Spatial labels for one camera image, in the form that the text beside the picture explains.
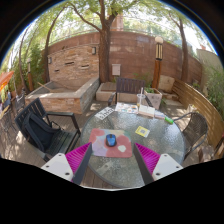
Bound floral pink red mouse pad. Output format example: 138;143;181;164
88;128;134;159

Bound thick forked tree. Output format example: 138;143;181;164
66;0;134;84

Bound brown wicker metal chair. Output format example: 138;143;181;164
172;111;209;161

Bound colourful printed sheet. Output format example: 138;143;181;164
114;102;139;115

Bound grey wall utility box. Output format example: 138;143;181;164
111;63;122;77

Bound pale square planter box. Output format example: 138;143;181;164
143;87;163;110

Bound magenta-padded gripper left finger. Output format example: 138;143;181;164
41;142;94;186

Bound wooden slat fence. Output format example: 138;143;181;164
171;78;224;149

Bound black slatted patio chair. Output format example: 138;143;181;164
14;97;82;163

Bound slim straight tree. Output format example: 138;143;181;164
166;13;190;83

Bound raised stone garden bed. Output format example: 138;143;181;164
24;77;100;115

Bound yellow square card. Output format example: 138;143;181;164
134;125;151;138

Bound clear plastic cup with straw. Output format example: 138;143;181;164
136;87;146;108

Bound blue and black computer mouse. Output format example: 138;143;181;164
105;133;118;148

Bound low concrete planter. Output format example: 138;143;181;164
95;82;141;103

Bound dark wooden slatted chair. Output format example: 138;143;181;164
107;77;154;108

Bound orange parasol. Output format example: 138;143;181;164
0;70;15;93

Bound white licence plate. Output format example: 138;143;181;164
94;106;116;121

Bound thin white book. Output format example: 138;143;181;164
153;111;166;120

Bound black backpack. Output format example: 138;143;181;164
22;111;63;153

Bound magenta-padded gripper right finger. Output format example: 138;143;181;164
132;142;184;186

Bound beige stone slab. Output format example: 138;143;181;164
158;74;176;94

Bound wooden garden lamp post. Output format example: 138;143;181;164
151;35;165;89

